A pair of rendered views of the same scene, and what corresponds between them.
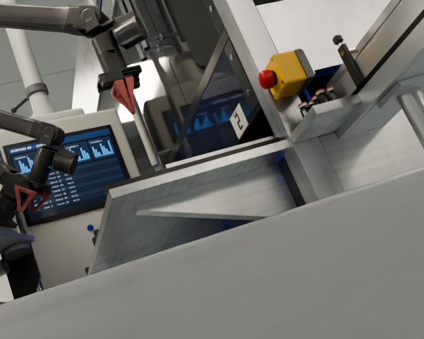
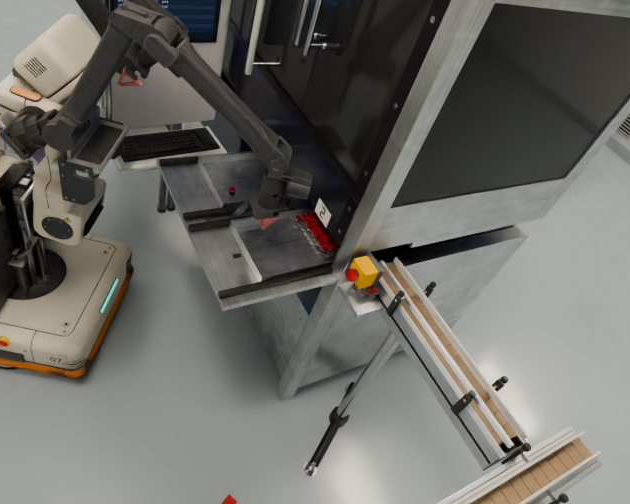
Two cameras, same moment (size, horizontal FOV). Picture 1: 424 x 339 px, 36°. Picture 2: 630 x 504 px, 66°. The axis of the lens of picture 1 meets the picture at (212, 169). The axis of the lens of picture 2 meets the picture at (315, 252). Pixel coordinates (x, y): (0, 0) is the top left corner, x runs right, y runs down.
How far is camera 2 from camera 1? 1.67 m
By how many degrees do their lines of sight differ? 65
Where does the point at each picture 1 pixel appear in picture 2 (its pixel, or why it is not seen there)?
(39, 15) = (236, 122)
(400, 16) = (424, 354)
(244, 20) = (374, 218)
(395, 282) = not seen: outside the picture
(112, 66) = (269, 206)
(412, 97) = not seen: hidden behind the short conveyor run
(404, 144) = not seen: hidden behind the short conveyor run
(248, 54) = (357, 236)
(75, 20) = (264, 157)
